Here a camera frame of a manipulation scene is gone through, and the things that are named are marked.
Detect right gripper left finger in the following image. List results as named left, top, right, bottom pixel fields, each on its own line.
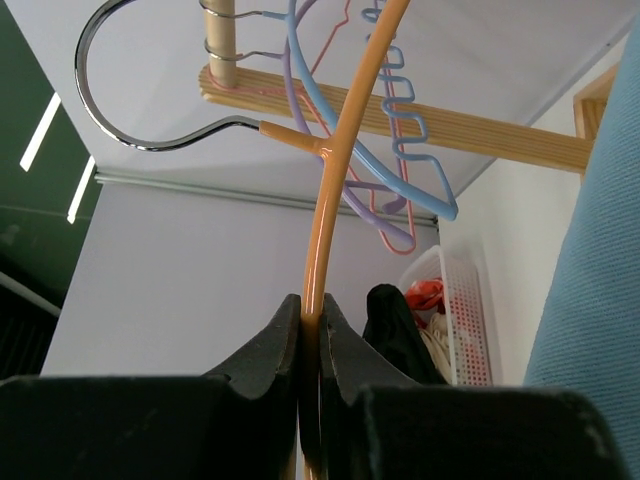
left=1, top=294, right=301, bottom=479

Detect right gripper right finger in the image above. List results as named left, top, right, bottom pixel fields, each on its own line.
left=319, top=297, right=630, bottom=479

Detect orange hanger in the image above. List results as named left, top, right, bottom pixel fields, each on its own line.
left=73, top=0, right=414, bottom=480

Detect light blue trousers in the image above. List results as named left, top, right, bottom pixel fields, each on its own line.
left=522, top=14, right=640, bottom=401

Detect purple hanger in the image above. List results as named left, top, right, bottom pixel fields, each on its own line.
left=203, top=0, right=416, bottom=251

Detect pink hanger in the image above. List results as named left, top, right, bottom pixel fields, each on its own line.
left=207, top=0, right=416, bottom=256

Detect blue hanger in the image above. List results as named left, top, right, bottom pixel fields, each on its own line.
left=199, top=0, right=460, bottom=222

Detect black garment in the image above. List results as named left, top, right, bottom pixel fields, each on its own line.
left=362, top=284, right=448, bottom=385

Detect red white garment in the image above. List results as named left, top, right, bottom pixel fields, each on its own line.
left=404, top=278, right=445, bottom=314

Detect white plastic basket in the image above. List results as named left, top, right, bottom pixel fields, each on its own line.
left=398, top=245, right=493, bottom=386

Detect wooden clothes rack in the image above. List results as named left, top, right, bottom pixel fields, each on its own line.
left=198, top=0, right=621, bottom=176

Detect grey corner wall profile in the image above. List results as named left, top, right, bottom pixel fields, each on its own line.
left=93, top=169, right=441, bottom=226

